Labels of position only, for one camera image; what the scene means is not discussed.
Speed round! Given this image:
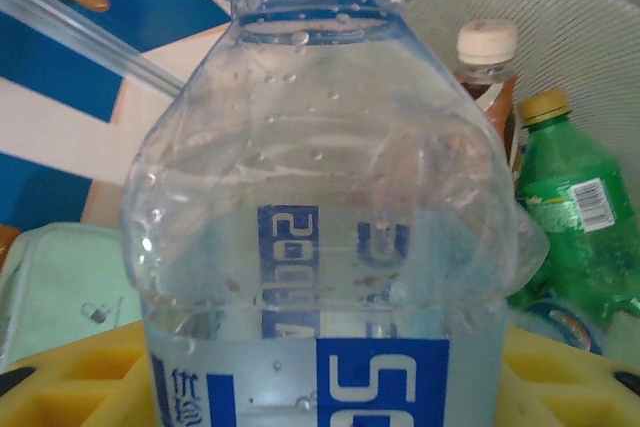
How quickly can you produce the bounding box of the green Sprite bottle yellow cap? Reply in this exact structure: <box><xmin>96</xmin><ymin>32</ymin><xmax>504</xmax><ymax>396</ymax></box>
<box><xmin>507</xmin><ymin>90</ymin><xmax>639</xmax><ymax>333</ymax></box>

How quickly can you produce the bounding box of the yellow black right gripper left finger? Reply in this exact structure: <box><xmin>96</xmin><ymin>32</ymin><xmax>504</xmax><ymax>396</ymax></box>
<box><xmin>0</xmin><ymin>321</ymin><xmax>152</xmax><ymax>427</ymax></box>

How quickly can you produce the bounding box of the grey mesh waste bin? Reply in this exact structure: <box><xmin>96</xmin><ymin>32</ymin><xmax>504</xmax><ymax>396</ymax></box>
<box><xmin>404</xmin><ymin>0</ymin><xmax>640</xmax><ymax>343</ymax></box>

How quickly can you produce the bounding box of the mint green storage box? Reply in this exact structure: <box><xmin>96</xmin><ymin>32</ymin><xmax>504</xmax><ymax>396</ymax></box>
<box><xmin>0</xmin><ymin>223</ymin><xmax>149</xmax><ymax>373</ymax></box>

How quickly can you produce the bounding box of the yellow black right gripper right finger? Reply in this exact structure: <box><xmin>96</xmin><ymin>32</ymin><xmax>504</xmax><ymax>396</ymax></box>
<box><xmin>502</xmin><ymin>326</ymin><xmax>640</xmax><ymax>427</ymax></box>

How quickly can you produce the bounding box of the clear bottle light blue label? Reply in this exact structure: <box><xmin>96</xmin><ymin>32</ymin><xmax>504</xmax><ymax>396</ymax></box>
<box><xmin>119</xmin><ymin>0</ymin><xmax>551</xmax><ymax>427</ymax></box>

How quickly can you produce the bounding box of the clear Pepsi bottle blue label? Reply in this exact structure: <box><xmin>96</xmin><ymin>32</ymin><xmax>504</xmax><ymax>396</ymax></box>
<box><xmin>519</xmin><ymin>294</ymin><xmax>609</xmax><ymax>356</ymax></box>

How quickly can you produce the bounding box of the aluminium frame post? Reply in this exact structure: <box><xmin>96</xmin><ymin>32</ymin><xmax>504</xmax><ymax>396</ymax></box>
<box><xmin>0</xmin><ymin>0</ymin><xmax>187</xmax><ymax>98</ymax></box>

